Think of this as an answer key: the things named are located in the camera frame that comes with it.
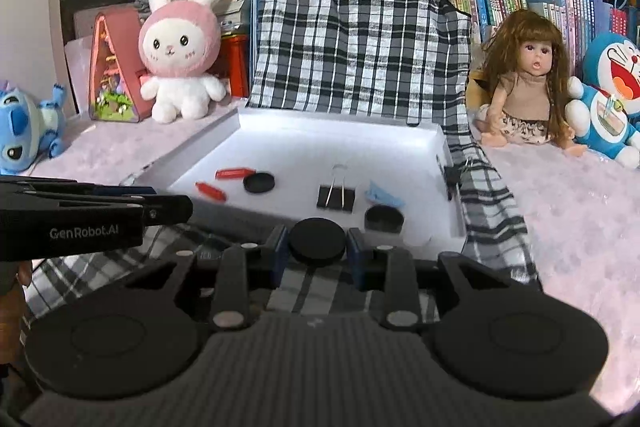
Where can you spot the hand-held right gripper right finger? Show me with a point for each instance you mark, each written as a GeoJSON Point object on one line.
{"type": "Point", "coordinates": [356, 257]}

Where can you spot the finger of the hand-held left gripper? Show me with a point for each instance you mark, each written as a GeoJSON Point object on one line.
{"type": "Point", "coordinates": [167, 209]}
{"type": "Point", "coordinates": [120, 190]}

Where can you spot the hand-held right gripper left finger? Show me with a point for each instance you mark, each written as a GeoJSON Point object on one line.
{"type": "Point", "coordinates": [277, 257]}

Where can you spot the black round lid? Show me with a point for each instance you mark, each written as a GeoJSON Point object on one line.
{"type": "Point", "coordinates": [259, 183]}
{"type": "Point", "coordinates": [318, 241]}
{"type": "Point", "coordinates": [384, 219]}

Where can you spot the large black binder clip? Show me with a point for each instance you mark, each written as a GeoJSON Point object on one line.
{"type": "Point", "coordinates": [336, 199]}

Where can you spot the light blue plastic clip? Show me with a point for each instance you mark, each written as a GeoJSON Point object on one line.
{"type": "Point", "coordinates": [382, 194]}

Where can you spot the long red plastic clip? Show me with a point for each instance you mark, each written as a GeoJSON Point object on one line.
{"type": "Point", "coordinates": [235, 173]}

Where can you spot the white shallow cardboard box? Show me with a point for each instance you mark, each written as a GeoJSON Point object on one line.
{"type": "Point", "coordinates": [300, 147]}

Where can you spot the person's left hand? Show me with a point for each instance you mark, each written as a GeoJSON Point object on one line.
{"type": "Point", "coordinates": [12, 322]}

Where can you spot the triangular miniature house model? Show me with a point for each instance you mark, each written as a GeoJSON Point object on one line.
{"type": "Point", "coordinates": [112, 77]}

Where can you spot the blue alien plush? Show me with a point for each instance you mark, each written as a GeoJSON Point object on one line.
{"type": "Point", "coordinates": [25, 127]}

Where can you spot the small black binder clip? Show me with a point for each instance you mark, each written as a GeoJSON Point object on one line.
{"type": "Point", "coordinates": [455, 177]}

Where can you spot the pink white bunny plush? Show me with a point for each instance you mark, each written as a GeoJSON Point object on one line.
{"type": "Point", "coordinates": [175, 52]}

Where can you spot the brown cardboard box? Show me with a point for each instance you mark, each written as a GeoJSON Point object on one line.
{"type": "Point", "coordinates": [477, 89]}

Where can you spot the black white plaid cloth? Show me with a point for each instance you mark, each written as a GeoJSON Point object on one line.
{"type": "Point", "coordinates": [350, 42]}

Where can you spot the pink fuzzy blanket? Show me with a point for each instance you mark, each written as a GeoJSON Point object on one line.
{"type": "Point", "coordinates": [575, 232]}

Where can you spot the brown haired baby doll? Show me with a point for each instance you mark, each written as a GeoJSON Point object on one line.
{"type": "Point", "coordinates": [527, 82]}

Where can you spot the blue cat plush open mouth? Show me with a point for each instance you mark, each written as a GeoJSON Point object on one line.
{"type": "Point", "coordinates": [610, 107]}

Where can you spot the row of colourful books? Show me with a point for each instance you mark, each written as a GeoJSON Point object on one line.
{"type": "Point", "coordinates": [540, 2]}

